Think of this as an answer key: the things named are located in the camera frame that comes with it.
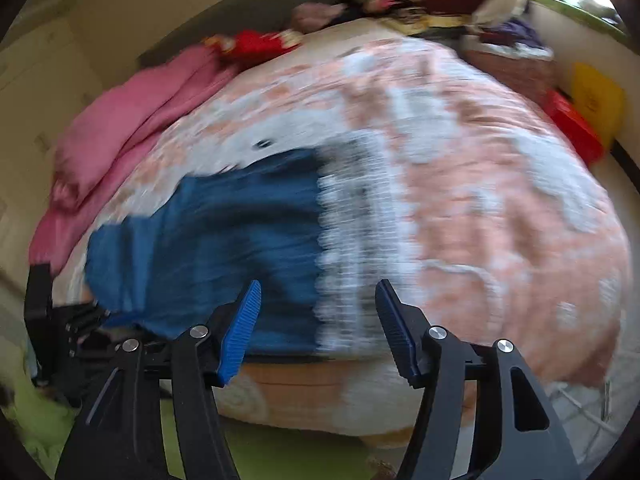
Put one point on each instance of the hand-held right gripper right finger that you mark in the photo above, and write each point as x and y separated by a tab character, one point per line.
397	335

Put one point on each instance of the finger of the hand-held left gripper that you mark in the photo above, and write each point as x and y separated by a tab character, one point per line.
92	342
82	316

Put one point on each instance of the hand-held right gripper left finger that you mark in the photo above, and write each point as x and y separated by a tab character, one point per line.
242	332

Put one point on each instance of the blue pants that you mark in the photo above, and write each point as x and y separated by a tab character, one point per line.
210	240

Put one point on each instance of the person's left forearm green sleeve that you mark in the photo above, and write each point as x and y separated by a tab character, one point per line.
35	420

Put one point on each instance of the person's green garment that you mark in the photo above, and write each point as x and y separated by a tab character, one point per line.
300	455

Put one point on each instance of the peach and white printed blanket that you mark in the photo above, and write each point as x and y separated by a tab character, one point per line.
475	185

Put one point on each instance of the pink duvet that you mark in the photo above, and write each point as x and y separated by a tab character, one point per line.
130	120

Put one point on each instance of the cream wardrobe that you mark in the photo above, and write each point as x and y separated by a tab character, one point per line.
30	85

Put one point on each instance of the red plastic box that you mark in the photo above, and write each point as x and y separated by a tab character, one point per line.
575	125

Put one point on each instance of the brown cloth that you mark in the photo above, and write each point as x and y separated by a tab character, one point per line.
510	70

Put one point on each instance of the red patterned cloth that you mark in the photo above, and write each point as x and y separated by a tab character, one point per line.
250	42

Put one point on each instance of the purple clothes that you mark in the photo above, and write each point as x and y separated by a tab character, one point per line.
515	35

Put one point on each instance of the grey bed headboard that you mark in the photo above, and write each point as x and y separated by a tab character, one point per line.
225	10

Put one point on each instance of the mauve cloth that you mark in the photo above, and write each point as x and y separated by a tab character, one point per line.
315	15

